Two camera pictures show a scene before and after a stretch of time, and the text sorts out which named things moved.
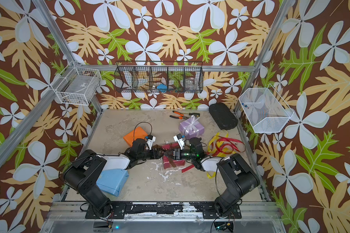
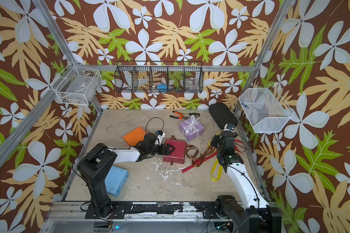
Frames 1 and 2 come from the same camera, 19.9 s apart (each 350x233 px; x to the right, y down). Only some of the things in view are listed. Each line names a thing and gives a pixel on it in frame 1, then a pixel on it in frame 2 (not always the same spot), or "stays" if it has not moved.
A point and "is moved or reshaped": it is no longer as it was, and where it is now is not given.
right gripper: (181, 153) to (217, 138)
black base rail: (208, 211) stays
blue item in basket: (162, 88) stays
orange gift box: (139, 133) stays
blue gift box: (112, 180) stays
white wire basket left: (77, 86) stays
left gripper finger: (157, 157) to (171, 152)
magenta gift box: (167, 162) is moved or reshaped
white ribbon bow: (191, 125) stays
